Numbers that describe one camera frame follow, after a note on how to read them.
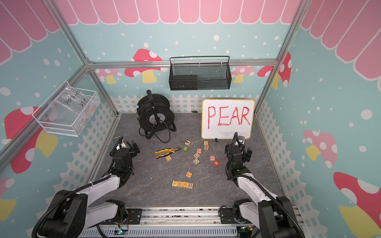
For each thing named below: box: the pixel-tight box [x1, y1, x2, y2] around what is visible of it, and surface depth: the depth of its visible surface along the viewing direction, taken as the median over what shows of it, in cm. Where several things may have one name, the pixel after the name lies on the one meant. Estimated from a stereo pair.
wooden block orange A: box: [182, 181, 190, 188], surface depth 85 cm
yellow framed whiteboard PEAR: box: [201, 99, 255, 139], surface depth 99 cm
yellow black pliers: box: [154, 147, 182, 159], surface depth 99 cm
